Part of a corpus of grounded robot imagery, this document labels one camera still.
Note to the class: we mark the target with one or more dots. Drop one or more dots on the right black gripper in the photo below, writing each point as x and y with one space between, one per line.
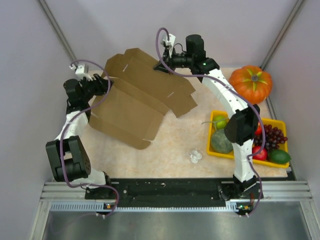
168 61

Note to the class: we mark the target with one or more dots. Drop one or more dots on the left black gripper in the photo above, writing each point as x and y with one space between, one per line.
100 85

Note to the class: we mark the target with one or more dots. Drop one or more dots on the brown cardboard box sheet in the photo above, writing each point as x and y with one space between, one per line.
139 98

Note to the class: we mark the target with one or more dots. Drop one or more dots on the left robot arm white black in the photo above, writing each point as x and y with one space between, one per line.
67 156

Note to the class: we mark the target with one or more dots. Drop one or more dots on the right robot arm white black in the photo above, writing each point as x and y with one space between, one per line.
243 117

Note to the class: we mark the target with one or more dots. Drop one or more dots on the green lime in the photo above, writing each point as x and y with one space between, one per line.
220 122

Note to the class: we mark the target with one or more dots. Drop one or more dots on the orange pumpkin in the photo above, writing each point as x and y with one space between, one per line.
252 83

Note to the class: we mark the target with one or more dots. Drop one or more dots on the clear plastic bits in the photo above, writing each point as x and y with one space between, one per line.
195 155

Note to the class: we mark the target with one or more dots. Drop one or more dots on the green melon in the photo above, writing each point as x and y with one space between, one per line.
220 143

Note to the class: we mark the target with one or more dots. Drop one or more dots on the red apple upper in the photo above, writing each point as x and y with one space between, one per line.
258 131

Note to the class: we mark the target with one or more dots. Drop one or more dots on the red apple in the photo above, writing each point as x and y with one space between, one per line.
261 156
258 131

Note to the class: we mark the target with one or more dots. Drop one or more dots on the purple grape bunch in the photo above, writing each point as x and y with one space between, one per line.
274 137

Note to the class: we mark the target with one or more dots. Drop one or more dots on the red apple lower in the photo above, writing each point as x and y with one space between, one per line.
261 156

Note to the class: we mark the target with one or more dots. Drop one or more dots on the green avocado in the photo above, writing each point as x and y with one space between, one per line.
279 156

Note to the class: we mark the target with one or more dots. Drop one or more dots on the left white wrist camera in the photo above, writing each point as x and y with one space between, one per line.
81 71

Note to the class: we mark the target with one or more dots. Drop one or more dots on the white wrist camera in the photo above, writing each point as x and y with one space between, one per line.
81 71
168 42

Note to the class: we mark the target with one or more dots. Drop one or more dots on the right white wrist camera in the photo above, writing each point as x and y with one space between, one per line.
168 42

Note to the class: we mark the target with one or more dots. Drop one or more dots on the left corner aluminium post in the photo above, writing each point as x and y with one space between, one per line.
57 30

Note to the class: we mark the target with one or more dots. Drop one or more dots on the corner aluminium post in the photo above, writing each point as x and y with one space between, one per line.
57 30
293 14

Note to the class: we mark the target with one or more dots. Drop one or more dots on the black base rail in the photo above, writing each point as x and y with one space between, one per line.
172 192

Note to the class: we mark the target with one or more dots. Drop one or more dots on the aluminium frame beam front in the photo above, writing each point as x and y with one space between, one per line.
61 198

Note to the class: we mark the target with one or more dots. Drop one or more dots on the right corner aluminium post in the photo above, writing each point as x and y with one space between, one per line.
293 14

